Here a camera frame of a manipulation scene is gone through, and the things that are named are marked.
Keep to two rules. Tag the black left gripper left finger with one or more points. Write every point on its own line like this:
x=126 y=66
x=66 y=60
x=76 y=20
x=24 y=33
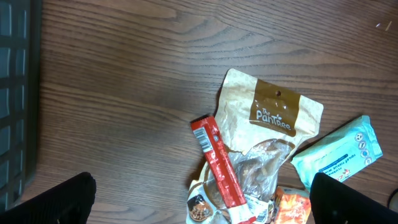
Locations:
x=69 y=202

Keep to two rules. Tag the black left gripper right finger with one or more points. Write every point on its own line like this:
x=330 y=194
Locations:
x=334 y=202

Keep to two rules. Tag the orange tissue pack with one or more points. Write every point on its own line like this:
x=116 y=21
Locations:
x=293 y=206

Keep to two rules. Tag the teal wet wipes pack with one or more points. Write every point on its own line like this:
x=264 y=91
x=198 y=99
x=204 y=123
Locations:
x=340 y=154

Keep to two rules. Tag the beige brown snack pouch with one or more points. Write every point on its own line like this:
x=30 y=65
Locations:
x=261 y=126

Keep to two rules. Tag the red stick sachet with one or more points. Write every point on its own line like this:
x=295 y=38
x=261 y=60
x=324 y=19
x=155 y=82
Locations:
x=209 y=137

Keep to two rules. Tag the grey plastic basket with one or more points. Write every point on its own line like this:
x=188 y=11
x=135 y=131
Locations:
x=20 y=70

